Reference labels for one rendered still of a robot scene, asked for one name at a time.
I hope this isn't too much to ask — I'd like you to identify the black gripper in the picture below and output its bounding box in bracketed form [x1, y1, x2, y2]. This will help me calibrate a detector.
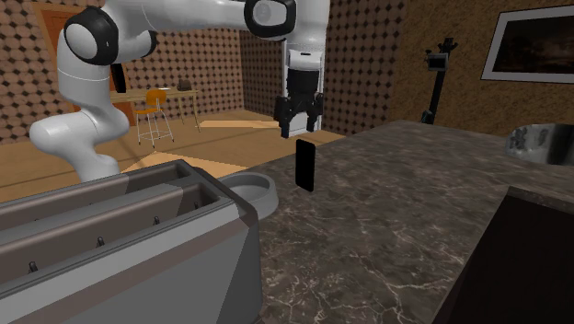
[273, 66, 326, 140]

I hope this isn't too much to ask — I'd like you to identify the grey toaster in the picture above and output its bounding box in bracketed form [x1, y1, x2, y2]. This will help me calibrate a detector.
[0, 158, 264, 324]

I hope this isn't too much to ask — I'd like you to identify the grey bowl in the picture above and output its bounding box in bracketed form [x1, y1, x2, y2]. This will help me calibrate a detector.
[218, 171, 280, 222]

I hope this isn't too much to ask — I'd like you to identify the black coat stand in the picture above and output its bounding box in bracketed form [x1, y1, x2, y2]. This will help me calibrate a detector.
[419, 37, 459, 126]

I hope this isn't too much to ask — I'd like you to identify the white cabinet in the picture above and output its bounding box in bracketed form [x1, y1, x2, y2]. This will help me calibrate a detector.
[281, 39, 325, 138]

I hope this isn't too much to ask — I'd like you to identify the black phone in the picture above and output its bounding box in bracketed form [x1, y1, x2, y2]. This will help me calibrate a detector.
[294, 138, 316, 193]

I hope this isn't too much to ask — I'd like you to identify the framed dark wall picture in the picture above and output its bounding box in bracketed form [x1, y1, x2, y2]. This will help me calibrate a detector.
[480, 5, 574, 85]

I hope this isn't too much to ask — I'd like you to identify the orange chair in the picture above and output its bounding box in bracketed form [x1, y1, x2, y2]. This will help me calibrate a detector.
[133, 88, 176, 150]

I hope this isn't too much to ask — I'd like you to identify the orange door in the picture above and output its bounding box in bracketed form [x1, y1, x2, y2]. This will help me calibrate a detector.
[31, 2, 137, 128]

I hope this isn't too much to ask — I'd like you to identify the wooden table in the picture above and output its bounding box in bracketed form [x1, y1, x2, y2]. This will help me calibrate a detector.
[109, 78, 201, 133]

